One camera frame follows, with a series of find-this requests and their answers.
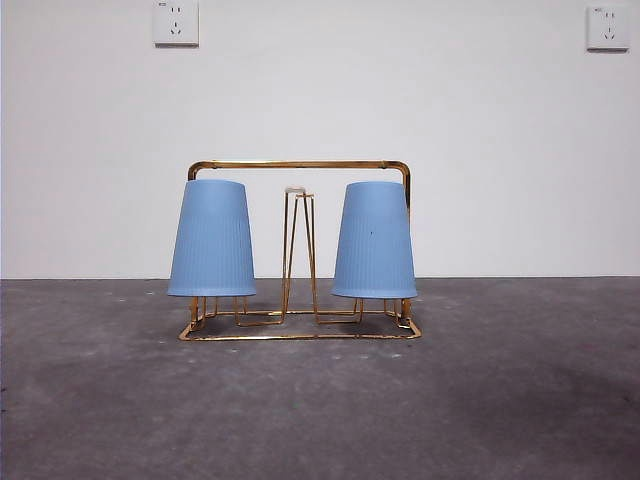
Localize gold wire cup rack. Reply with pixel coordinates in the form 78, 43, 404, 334
178, 159, 424, 343

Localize blue ribbed plastic cup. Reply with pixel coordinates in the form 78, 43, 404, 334
329, 180, 418, 300
165, 179, 258, 298

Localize white wall power socket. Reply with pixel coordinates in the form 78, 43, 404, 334
586, 5, 631, 53
153, 0, 200, 49

